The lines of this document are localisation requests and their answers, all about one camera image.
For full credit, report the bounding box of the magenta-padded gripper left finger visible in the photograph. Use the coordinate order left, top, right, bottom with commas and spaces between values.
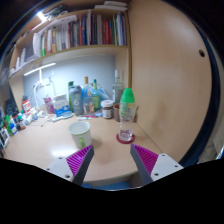
44, 144, 96, 187

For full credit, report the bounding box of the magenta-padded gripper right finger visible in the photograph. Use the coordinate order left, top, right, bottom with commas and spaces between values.
129, 143, 185, 186

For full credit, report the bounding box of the clear bottle with green cap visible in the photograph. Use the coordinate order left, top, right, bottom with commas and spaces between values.
118, 87, 137, 142

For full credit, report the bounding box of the flat round red coaster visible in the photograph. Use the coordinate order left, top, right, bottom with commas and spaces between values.
115, 132, 136, 145

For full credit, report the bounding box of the white and blue box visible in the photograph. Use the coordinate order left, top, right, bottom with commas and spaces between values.
52, 93, 72, 118

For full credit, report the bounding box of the grey shaker bottle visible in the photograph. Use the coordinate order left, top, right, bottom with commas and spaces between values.
69, 85, 84, 117

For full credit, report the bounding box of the maroon pouch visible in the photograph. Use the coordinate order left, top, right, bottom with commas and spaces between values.
43, 96, 56, 115

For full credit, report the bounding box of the clear bottle with yellow cap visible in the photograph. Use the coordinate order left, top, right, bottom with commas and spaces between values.
83, 76, 95, 115

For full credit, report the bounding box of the green glass bottle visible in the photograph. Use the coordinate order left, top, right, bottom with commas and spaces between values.
92, 78, 101, 111

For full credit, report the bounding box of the red and white canister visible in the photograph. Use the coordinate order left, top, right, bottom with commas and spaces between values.
21, 99, 33, 116

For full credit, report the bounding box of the tall green can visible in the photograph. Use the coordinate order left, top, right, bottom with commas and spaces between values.
67, 80, 75, 101

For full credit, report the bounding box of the under-shelf light bar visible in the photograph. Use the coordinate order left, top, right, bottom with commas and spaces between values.
23, 62, 57, 77

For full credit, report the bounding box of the wooden shelf unit with books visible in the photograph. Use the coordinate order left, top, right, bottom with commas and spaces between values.
8, 0, 132, 81

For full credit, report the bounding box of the ceiling tube light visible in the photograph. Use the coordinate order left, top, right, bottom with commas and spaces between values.
36, 10, 48, 23

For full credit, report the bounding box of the white mug with green handle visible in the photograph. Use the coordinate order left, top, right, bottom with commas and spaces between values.
67, 120, 93, 150

